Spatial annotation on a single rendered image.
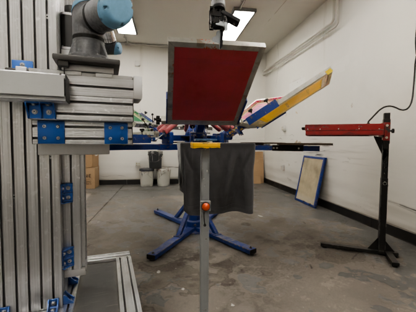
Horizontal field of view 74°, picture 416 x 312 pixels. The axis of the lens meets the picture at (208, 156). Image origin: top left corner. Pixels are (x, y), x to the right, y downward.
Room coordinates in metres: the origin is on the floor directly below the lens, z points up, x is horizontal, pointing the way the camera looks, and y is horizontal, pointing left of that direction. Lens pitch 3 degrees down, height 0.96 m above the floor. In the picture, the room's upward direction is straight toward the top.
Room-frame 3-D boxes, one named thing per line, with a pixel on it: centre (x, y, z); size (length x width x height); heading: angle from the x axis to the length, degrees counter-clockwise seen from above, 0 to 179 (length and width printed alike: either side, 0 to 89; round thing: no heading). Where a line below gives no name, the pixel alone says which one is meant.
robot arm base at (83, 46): (1.10, 0.47, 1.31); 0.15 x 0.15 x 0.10
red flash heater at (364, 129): (2.44, -1.18, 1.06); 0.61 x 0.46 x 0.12; 69
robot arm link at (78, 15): (1.10, 0.46, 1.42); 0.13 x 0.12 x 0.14; 53
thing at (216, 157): (1.62, -0.06, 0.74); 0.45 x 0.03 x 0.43; 99
